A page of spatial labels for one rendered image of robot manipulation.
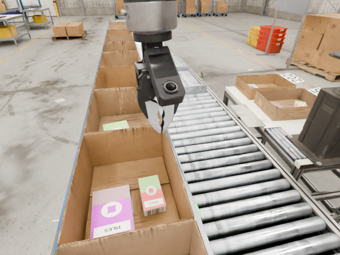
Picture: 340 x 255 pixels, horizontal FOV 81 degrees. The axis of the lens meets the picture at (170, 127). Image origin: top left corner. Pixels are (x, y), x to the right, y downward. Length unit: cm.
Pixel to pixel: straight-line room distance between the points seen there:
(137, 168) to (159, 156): 10
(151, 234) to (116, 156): 41
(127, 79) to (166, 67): 115
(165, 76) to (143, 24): 9
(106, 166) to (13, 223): 132
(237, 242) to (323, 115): 74
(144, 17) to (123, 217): 49
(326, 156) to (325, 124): 17
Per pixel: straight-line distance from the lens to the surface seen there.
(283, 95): 181
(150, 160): 85
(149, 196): 69
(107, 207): 65
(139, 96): 40
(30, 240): 192
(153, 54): 38
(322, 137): 125
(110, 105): 115
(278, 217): 95
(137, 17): 36
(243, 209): 92
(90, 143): 80
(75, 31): 845
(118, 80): 150
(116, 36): 262
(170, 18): 37
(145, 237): 51
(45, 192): 216
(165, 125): 45
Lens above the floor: 147
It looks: 34 degrees down
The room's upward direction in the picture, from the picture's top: straight up
